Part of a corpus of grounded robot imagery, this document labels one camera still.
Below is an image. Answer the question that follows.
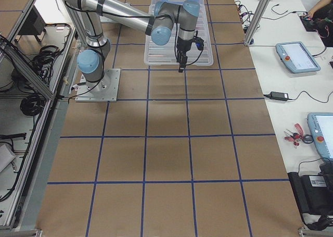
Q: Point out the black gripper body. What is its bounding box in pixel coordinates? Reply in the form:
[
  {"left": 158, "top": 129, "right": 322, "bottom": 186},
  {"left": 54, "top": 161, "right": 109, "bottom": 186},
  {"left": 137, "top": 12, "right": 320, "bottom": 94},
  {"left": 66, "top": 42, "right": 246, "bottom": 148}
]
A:
[{"left": 176, "top": 36, "right": 194, "bottom": 57}]

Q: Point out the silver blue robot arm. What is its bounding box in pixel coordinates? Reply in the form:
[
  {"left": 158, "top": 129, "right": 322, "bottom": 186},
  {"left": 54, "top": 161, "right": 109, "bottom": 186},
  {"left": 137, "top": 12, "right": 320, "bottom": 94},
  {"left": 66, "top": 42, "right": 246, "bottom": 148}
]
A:
[{"left": 63, "top": 0, "right": 203, "bottom": 97}]

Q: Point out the clear plastic storage box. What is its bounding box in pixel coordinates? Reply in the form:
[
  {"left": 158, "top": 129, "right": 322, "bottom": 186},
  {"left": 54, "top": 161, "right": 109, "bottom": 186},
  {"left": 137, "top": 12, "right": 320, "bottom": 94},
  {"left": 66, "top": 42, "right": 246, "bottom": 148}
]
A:
[{"left": 144, "top": 0, "right": 213, "bottom": 66}]

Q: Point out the black device box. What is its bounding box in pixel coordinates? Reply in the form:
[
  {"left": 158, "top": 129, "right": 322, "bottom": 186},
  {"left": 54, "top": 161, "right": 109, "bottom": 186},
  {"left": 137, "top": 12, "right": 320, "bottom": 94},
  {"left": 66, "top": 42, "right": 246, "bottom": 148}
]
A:
[{"left": 288, "top": 172, "right": 332, "bottom": 229}]

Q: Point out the black power adapter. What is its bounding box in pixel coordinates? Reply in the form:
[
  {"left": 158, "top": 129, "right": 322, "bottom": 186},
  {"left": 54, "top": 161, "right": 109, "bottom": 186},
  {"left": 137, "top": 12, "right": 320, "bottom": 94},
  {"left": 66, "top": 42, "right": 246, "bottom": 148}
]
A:
[{"left": 263, "top": 91, "right": 290, "bottom": 102}]

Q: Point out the upper teach pendant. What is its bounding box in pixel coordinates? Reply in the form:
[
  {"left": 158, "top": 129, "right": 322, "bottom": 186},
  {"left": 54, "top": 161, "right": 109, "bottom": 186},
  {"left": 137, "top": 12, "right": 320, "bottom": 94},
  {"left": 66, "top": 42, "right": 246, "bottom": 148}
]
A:
[{"left": 275, "top": 42, "right": 321, "bottom": 74}]

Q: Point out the teach pendant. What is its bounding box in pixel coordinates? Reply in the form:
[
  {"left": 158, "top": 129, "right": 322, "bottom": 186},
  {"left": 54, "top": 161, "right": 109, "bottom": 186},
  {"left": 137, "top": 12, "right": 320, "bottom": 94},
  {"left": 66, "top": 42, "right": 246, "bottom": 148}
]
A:
[
  {"left": 275, "top": 42, "right": 321, "bottom": 74},
  {"left": 308, "top": 113, "right": 333, "bottom": 160}
]

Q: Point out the lower teach pendant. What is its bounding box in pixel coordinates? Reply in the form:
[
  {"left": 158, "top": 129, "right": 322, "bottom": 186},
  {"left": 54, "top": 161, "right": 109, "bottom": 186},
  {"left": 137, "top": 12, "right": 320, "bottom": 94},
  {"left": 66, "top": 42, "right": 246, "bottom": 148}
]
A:
[{"left": 308, "top": 113, "right": 333, "bottom": 160}]

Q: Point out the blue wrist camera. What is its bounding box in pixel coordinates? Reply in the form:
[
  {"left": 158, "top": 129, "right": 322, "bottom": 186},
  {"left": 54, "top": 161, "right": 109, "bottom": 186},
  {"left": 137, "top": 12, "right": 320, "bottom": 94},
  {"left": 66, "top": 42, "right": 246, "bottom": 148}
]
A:
[{"left": 194, "top": 37, "right": 204, "bottom": 51}]

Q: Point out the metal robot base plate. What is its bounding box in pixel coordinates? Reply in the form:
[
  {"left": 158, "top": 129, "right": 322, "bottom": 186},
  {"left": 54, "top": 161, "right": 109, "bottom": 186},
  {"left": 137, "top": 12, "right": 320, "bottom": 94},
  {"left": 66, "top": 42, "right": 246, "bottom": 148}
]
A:
[{"left": 75, "top": 68, "right": 121, "bottom": 102}]

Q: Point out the aluminium frame post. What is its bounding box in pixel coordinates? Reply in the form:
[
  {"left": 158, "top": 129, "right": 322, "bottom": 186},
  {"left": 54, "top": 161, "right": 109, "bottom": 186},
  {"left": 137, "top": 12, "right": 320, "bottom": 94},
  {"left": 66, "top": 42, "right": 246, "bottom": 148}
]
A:
[{"left": 244, "top": 0, "right": 270, "bottom": 46}]

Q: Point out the aluminium side rail frame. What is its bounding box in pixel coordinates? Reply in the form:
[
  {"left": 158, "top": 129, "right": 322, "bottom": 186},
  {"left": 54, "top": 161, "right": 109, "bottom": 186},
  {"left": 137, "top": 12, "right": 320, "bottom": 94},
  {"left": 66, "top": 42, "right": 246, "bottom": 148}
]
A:
[{"left": 1, "top": 0, "right": 76, "bottom": 232}]

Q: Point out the black cable bundle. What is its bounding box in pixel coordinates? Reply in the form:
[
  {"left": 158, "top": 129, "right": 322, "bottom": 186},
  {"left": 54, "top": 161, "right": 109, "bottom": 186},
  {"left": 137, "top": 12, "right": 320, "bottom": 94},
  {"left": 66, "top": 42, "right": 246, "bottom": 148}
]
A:
[{"left": 20, "top": 93, "right": 44, "bottom": 117}]

